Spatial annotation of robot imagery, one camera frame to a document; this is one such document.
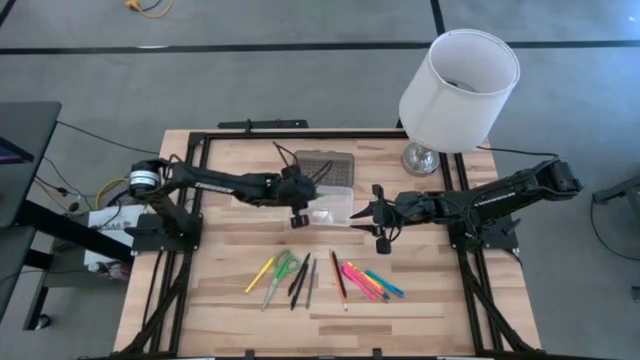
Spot thin black floor cable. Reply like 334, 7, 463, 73
589, 197, 640, 262

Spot black power cable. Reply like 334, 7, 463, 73
475, 144, 560, 160

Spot yellow Ticonderoga pencil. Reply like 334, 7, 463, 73
343, 263, 389, 304

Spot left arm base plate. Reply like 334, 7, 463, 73
124, 212, 204, 253

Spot laptop screen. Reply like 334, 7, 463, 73
0, 135, 35, 165

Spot yellow coiled cable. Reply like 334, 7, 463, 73
94, 177, 132, 211

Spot dark grey desk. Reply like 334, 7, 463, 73
0, 101, 136, 331

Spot black aluminium table frame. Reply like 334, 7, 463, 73
119, 130, 541, 360

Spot green handled scissors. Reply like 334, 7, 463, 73
260, 249, 302, 312

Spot clear plastic supply box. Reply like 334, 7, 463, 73
292, 149, 356, 228

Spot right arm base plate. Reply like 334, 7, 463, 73
447, 217, 521, 251

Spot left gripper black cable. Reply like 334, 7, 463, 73
272, 141, 335, 187

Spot white shade table lamp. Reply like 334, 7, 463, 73
398, 28, 521, 177

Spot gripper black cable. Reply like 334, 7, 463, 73
272, 141, 335, 187
374, 219, 402, 247

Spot black mounting bar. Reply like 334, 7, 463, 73
217, 118, 309, 130

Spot yellow pen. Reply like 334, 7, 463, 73
243, 255, 277, 295

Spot orange pencil with eraser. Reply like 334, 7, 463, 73
328, 248, 349, 312

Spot grey chair base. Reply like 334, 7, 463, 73
591, 173, 640, 206

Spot white cardboard box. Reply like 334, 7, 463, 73
83, 203, 151, 266

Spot grey pen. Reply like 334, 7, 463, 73
305, 257, 318, 310

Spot yellow cable with plug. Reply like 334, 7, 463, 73
124, 0, 175, 20

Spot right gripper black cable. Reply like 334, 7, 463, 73
374, 219, 402, 247

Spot pink highlighter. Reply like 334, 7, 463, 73
339, 264, 377, 302

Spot yellow highlighter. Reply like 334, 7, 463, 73
347, 260, 387, 296

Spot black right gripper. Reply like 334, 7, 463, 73
349, 183, 432, 256

